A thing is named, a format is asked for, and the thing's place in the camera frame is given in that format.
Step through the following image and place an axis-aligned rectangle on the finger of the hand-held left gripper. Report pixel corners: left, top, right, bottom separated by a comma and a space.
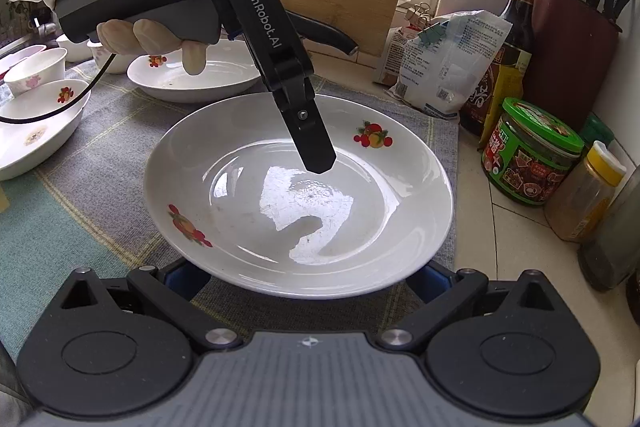
271, 61, 337, 174

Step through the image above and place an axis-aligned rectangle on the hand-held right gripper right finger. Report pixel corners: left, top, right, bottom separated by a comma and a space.
376, 263, 572, 354

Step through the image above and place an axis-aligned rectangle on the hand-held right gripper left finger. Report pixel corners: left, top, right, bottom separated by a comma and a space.
59, 258, 245, 354

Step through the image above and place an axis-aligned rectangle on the white fruit print plate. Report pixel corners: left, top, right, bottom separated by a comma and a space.
0, 79, 92, 182
126, 41, 263, 104
143, 94, 455, 299

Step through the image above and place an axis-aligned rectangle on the orange white food bag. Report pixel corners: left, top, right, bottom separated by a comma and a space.
372, 2, 436, 88

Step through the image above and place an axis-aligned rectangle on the grey checked dish mat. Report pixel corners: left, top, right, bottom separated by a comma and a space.
0, 57, 461, 308

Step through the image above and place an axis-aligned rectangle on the white plastic seasoning packet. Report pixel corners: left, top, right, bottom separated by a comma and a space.
387, 10, 513, 118

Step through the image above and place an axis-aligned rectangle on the green binder clip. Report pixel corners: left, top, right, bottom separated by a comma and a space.
417, 21, 451, 46

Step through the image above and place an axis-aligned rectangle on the green lid sauce jar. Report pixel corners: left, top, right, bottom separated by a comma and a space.
482, 97, 586, 208

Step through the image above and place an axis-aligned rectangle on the yellow lid spice jar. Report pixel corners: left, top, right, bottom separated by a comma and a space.
545, 141, 626, 243

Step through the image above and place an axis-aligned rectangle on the dark glass bottle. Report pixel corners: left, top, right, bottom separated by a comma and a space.
577, 167, 640, 293

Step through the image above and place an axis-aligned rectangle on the green cap bottle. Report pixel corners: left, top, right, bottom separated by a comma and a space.
580, 112, 616, 148

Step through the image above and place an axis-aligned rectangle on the dark soy sauce bottle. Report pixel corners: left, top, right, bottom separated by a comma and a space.
460, 0, 543, 148

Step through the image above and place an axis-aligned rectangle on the white bowl pink rim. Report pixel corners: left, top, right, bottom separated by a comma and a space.
0, 44, 46, 80

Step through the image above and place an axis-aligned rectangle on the dark brown knife block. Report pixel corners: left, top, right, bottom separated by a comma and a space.
522, 0, 621, 132

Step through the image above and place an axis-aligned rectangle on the black handled kitchen knife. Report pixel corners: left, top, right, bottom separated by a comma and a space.
287, 11, 360, 56

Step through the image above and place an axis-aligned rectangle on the metal wire binder clip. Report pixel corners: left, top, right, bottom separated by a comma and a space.
400, 1, 435, 25

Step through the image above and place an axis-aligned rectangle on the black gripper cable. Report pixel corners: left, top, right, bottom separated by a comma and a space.
0, 52, 116, 125

